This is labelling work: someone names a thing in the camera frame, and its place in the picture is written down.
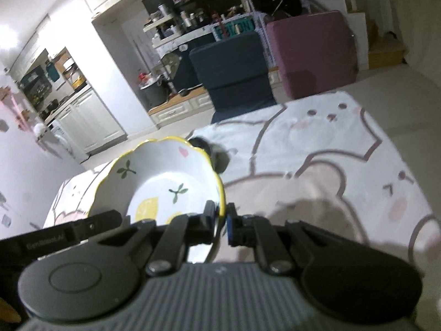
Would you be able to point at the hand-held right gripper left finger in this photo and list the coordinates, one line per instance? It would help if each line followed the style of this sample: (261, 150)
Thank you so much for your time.
(209, 215)

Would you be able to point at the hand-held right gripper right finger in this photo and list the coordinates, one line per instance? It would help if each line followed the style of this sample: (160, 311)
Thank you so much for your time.
(230, 229)

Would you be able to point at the floral ceramic bowl yellow rim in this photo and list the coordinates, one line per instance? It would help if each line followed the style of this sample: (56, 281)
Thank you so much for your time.
(162, 179)

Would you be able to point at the round steel bowl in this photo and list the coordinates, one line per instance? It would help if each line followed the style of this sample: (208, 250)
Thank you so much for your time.
(206, 146)

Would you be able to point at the wooden platform with drawers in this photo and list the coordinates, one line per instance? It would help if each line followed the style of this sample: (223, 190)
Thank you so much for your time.
(179, 108)

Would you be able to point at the white plush toy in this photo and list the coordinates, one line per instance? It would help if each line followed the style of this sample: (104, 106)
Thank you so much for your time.
(39, 129)

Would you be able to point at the cartoon bear printed tablecloth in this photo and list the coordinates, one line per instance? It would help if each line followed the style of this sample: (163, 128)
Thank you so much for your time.
(327, 165)

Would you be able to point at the white kitchen base cabinets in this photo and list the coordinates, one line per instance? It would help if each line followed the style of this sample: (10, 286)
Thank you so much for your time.
(93, 120)

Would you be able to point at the grey trash bin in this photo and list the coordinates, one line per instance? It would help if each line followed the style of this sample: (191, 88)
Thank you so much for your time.
(155, 93)

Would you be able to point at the dark blue chair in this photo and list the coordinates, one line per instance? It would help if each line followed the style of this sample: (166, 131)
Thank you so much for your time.
(234, 72)

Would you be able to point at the black cabinet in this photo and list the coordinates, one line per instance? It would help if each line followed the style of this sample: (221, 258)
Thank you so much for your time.
(182, 69)

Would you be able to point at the teal cutting board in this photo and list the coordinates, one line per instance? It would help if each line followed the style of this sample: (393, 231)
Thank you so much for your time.
(52, 71)

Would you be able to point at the green sign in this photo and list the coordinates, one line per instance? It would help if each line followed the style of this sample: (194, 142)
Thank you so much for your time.
(234, 29)

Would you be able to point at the pink chair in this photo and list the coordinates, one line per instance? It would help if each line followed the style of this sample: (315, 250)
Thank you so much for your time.
(310, 51)

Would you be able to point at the white shelf rack with bottles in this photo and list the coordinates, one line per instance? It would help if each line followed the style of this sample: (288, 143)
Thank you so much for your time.
(162, 24)

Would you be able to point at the staircase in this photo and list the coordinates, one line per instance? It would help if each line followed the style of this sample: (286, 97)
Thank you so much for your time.
(375, 27)

